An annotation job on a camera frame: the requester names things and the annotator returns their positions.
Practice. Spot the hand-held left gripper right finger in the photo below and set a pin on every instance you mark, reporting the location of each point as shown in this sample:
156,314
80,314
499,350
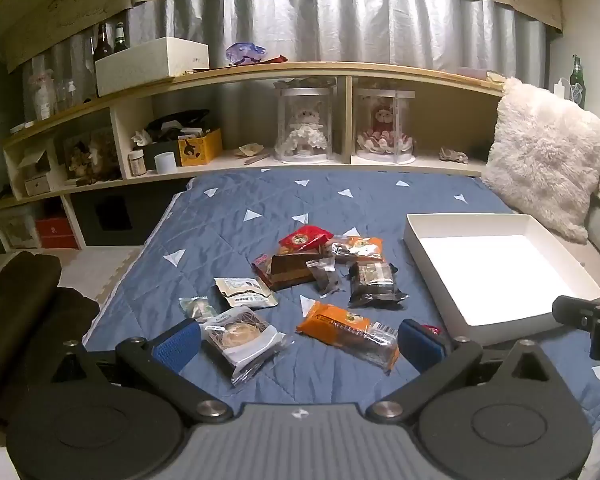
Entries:
420,347

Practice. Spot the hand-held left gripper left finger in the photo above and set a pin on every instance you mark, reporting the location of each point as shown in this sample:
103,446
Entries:
177,345

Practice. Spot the small clear green packet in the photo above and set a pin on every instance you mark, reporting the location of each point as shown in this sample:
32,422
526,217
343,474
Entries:
197,307

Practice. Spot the round pastry clear packet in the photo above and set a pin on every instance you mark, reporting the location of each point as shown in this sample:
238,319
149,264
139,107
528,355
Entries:
240,335

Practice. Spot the white cardboard tray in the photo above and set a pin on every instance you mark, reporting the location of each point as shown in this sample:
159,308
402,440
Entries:
505,270

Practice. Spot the beige snack pouch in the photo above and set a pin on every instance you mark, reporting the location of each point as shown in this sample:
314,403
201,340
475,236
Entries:
245,292

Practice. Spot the long orange biscuit packet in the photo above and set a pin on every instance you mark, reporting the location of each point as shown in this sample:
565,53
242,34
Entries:
337,322

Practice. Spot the orange clear cookie packet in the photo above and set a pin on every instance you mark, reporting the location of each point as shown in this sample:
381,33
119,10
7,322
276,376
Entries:
360,247

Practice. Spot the small clear dark snack packet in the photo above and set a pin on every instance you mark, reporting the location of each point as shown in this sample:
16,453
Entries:
325,277

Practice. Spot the brown cake packet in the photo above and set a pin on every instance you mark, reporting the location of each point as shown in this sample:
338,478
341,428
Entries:
287,270

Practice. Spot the red cookie packet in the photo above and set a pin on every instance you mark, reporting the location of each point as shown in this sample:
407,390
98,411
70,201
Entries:
305,237

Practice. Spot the small red wrapper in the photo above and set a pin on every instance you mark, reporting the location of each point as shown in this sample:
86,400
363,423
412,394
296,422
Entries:
434,330

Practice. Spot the beige foam floor mat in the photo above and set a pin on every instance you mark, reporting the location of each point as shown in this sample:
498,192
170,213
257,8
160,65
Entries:
95,270

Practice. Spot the blue quilted blanket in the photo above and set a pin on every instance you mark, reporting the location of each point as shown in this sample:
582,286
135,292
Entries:
230,230

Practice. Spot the black cube bin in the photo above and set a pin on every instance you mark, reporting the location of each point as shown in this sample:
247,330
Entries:
107,220

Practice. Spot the white fluffy pillow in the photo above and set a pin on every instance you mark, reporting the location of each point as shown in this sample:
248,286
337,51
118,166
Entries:
545,155

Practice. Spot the dark brown cloth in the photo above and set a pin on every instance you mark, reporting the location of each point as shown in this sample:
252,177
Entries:
25,300

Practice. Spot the red box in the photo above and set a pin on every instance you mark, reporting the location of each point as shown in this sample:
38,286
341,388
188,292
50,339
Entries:
56,232

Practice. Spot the white cup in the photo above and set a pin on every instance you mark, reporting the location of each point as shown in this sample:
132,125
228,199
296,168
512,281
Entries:
164,161

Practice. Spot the small glass jar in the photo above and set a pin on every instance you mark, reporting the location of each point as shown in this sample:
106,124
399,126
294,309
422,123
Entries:
136,162

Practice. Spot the grey seashell ornament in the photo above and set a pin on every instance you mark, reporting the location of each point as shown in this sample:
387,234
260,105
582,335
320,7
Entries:
454,155

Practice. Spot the black box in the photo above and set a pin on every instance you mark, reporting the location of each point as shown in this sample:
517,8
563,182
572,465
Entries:
157,150

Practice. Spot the clear storage bin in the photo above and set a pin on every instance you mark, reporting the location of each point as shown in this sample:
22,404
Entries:
17,230

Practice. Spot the yellow box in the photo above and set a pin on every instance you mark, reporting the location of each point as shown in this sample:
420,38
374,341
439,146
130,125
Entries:
200,149

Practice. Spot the brown plush toys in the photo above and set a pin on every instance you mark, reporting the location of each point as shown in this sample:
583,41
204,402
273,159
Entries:
92,157

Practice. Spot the beige seashell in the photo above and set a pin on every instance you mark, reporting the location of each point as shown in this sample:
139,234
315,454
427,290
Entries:
251,150

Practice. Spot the small wooden box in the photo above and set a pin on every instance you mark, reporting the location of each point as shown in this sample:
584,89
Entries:
37,185

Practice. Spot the small white squeeze bottle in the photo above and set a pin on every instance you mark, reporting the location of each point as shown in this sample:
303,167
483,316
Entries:
559,91

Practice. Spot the dark cloth items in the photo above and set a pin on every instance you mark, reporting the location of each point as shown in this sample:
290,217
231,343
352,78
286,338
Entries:
177,125

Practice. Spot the red doll in clear case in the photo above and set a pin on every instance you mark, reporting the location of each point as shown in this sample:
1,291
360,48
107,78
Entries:
384,127

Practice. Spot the green glass bottle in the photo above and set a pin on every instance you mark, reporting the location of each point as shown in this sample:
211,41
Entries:
577,82
120,40

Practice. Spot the white doll in clear case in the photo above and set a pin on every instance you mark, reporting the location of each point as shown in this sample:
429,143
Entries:
304,127

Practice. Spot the clear glass jar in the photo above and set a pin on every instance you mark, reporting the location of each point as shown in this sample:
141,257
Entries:
41,97

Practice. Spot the white storage box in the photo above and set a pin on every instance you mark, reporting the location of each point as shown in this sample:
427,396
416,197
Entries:
150,62

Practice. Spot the wooden shelf unit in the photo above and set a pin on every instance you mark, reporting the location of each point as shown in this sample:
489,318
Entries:
330,69

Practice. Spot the purple plastic bag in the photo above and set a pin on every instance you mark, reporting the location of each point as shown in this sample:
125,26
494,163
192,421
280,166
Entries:
245,54

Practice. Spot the brown glass bottle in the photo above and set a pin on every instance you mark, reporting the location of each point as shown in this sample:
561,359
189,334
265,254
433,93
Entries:
102,45

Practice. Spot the silver grey curtain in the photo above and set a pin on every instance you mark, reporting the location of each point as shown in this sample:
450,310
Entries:
380,25

